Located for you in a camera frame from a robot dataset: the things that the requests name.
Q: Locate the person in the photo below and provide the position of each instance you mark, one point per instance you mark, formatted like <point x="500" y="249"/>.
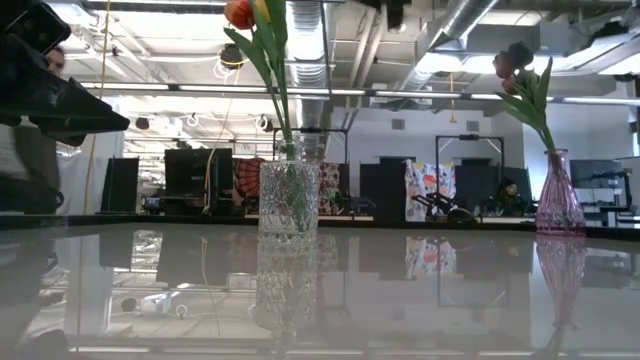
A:
<point x="35" y="150"/>
<point x="509" y="192"/>

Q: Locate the white square column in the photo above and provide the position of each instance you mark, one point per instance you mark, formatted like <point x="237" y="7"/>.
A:
<point x="107" y="170"/>

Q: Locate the black metal frame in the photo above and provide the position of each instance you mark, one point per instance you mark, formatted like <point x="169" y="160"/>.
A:
<point x="320" y="130"/>
<point x="470" y="136"/>

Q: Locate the large black cabinet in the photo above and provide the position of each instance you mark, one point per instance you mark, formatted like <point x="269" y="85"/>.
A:
<point x="190" y="175"/>

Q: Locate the clear cut glass vase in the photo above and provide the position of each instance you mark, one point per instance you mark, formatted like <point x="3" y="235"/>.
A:
<point x="290" y="200"/>

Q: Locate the wide black divider panel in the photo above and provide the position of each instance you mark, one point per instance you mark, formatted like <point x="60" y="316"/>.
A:
<point x="480" y="180"/>

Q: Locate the orange tulip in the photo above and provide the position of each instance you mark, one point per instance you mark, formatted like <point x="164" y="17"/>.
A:
<point x="239" y="12"/>

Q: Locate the large yellow tulip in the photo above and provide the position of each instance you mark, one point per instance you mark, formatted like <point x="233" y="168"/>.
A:
<point x="262" y="10"/>

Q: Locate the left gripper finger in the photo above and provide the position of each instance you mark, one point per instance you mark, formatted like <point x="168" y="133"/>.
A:
<point x="65" y="110"/>
<point x="67" y="138"/>

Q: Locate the pink glass vase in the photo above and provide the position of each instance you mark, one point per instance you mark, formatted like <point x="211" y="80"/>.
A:
<point x="559" y="210"/>

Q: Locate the long LED light bar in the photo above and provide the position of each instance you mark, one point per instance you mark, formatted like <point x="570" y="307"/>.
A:
<point x="380" y="93"/>

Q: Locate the red mandala cloth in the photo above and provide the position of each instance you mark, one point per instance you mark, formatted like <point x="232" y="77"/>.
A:
<point x="247" y="177"/>

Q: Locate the white floral cloth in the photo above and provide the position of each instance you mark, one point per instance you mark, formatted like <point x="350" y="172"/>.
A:
<point x="425" y="180"/>

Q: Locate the black background robot arm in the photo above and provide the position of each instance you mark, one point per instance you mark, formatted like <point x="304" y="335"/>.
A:
<point x="435" y="202"/>

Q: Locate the silver ribbed ventilation duct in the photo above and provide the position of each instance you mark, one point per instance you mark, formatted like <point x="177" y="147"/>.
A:
<point x="310" y="50"/>

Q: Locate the silver slanted ventilation duct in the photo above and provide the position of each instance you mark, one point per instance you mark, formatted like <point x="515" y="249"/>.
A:
<point x="460" y="20"/>

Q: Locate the narrow black panel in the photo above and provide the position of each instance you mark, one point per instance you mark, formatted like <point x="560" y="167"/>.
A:
<point x="120" y="185"/>

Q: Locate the black round ceiling fixture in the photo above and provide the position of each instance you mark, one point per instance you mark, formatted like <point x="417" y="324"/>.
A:
<point x="231" y="55"/>

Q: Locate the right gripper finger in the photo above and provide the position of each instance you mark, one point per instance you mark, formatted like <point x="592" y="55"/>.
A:
<point x="396" y="14"/>

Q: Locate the dark monitor screen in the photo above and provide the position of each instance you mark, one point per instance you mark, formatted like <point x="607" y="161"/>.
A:
<point x="595" y="174"/>

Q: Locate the patterned colourful cloth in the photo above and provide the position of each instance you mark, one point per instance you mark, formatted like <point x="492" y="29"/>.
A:
<point x="330" y="182"/>

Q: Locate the black round spotlight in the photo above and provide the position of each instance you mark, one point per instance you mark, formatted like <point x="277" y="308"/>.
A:
<point x="142" y="123"/>

